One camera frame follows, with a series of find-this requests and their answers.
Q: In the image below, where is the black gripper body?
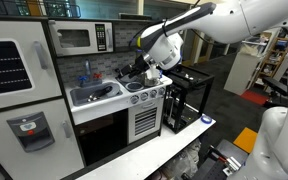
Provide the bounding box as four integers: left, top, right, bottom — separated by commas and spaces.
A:
129, 54, 152, 76

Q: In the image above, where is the grey sink basin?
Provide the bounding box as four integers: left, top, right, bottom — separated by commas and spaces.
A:
69, 81, 124, 107

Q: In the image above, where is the steel pot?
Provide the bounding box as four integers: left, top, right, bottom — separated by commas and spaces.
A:
139, 70, 163, 88

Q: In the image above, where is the grey toy faucet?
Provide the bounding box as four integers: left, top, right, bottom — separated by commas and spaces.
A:
83, 58, 93, 83

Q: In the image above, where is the white toy kitchen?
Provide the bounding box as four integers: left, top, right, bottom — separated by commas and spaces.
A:
0, 14, 174, 180

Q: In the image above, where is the white toy microwave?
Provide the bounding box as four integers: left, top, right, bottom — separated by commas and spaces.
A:
48, 19, 115, 57

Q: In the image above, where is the black flat box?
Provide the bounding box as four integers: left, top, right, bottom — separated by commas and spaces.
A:
118, 12, 154, 21

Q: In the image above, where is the black 3D printer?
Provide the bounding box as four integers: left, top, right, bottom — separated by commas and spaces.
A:
162, 64, 216, 135

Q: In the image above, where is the white oven door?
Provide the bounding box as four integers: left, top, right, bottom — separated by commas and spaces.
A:
127, 99, 165, 145

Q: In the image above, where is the white door with chalkboard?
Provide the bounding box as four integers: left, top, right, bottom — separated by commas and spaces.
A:
0, 19, 64, 113

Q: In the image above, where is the blue tape roll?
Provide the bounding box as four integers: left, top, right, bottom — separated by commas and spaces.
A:
200, 114, 214, 125

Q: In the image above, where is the plain white cabinet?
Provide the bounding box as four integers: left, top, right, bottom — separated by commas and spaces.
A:
223, 49, 256, 97

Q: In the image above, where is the white plastic bag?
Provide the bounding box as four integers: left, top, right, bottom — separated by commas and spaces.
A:
159, 139, 203, 180

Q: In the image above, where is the orange box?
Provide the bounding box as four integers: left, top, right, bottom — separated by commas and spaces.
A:
26, 0, 43, 17

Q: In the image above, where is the grey ice dispenser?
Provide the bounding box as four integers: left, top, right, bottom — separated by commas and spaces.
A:
6, 111, 56, 154

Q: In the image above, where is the white door with dispenser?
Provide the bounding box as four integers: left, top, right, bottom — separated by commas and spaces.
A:
0, 98, 86, 180

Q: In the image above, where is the red floor mat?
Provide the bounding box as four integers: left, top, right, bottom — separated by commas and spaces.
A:
239, 89, 271, 106

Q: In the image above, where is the wooden shelf rack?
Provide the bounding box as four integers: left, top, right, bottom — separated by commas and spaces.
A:
250, 31, 287, 90

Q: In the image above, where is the yellow floor mat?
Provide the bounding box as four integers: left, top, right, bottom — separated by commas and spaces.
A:
232, 126, 259, 155

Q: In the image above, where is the black chair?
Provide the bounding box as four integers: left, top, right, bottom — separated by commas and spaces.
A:
261, 75, 288, 108

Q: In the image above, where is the grey oven door handle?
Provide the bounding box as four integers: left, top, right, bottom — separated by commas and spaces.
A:
140, 102, 157, 110

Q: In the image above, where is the blue tap handle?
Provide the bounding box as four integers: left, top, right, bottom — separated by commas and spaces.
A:
77, 75, 89, 85

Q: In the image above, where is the black wire basket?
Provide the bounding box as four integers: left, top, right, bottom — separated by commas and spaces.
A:
43, 0, 83, 19

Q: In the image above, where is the grey dispenser door handle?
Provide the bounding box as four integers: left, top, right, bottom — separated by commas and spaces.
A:
61, 120, 73, 140

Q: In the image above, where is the grey chalkboard door handle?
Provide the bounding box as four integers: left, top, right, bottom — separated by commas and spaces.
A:
33, 40, 49, 71

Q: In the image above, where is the grey base plate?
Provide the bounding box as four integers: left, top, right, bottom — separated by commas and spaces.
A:
213, 139, 249, 166

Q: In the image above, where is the black red clamp handle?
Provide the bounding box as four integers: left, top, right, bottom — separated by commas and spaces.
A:
210, 146, 242, 177

